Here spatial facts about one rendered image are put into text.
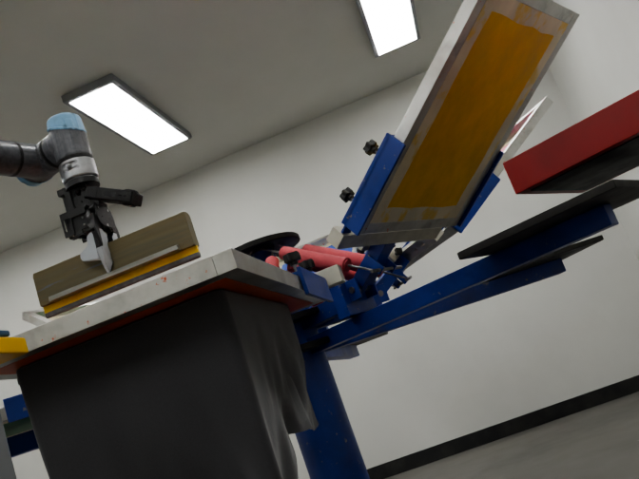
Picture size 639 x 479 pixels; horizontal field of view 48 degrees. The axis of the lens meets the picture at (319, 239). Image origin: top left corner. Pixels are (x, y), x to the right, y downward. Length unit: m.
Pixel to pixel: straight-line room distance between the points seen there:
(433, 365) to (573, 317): 1.14
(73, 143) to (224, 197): 4.85
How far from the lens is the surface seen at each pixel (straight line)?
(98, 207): 1.56
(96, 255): 1.53
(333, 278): 2.04
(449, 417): 5.93
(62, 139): 1.62
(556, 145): 1.87
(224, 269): 1.26
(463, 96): 2.12
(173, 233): 1.48
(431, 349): 5.91
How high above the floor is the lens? 0.69
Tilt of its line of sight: 12 degrees up
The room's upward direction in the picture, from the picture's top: 20 degrees counter-clockwise
